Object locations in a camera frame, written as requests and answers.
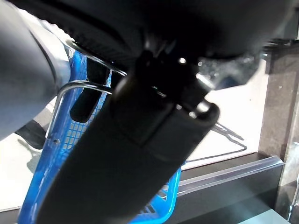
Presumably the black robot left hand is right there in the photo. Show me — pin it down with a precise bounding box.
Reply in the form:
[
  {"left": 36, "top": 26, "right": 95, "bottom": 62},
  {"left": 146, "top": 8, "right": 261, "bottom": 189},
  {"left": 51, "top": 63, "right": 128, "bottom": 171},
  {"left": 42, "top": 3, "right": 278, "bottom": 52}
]
[{"left": 8, "top": 0, "right": 299, "bottom": 224}]

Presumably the blue plastic shopping basket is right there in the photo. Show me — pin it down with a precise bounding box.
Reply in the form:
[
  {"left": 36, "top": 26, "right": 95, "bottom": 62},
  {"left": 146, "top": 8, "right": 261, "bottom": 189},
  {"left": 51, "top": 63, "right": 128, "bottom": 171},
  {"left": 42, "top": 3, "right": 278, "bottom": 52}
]
[{"left": 18, "top": 45, "right": 183, "bottom": 224}]

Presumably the metal wire basket handle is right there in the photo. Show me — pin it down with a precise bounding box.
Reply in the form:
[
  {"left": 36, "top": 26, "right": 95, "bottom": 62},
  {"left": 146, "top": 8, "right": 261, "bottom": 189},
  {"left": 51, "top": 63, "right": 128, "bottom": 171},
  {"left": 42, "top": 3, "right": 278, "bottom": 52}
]
[
  {"left": 45, "top": 39, "right": 128, "bottom": 140},
  {"left": 185, "top": 121, "right": 248, "bottom": 164}
]

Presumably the black store shelf unit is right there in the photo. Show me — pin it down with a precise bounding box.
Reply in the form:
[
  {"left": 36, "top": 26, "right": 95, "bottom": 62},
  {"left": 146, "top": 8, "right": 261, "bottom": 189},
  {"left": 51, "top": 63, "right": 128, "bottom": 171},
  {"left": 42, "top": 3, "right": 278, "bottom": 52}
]
[{"left": 174, "top": 153, "right": 290, "bottom": 224}]

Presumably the black robot left foot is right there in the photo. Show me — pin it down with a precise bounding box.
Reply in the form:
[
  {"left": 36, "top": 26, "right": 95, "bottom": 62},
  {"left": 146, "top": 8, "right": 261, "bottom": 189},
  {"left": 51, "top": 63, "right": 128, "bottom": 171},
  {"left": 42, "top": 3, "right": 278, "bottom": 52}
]
[{"left": 14, "top": 118, "right": 49, "bottom": 150}]

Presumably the silver robot left leg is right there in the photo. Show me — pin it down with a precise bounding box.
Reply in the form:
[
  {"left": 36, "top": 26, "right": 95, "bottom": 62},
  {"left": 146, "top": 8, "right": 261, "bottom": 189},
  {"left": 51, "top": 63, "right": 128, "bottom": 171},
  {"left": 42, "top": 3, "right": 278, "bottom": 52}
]
[{"left": 0, "top": 0, "right": 71, "bottom": 142}]

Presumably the brown marble pillar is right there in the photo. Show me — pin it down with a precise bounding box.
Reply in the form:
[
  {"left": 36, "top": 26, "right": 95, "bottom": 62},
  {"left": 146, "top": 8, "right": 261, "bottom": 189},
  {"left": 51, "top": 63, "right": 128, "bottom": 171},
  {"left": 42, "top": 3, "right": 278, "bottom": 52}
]
[{"left": 258, "top": 44, "right": 299, "bottom": 224}]

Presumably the clear plastic shelf rail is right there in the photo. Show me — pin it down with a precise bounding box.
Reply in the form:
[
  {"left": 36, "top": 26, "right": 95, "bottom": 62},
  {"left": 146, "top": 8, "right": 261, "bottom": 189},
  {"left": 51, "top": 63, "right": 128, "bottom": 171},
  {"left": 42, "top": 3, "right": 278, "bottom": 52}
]
[{"left": 176, "top": 155, "right": 286, "bottom": 196}]

